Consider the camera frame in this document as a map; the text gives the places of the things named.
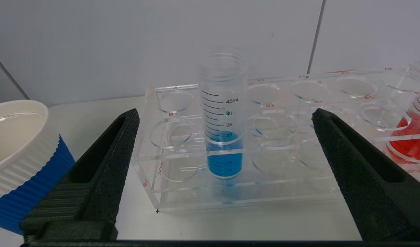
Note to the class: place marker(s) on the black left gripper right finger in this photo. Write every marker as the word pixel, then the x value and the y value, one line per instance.
pixel 367 192

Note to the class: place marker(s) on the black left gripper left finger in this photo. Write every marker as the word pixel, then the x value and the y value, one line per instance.
pixel 93 192

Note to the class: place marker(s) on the blue pigment test tube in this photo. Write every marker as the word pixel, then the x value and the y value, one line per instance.
pixel 224 161

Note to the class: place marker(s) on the red pigment test tube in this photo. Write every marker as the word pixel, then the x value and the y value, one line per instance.
pixel 414 140

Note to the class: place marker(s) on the clear acrylic test tube rack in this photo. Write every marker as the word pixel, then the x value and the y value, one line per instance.
pixel 285 178

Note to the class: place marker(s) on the blue white paper cup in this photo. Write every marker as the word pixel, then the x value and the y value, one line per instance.
pixel 21 154

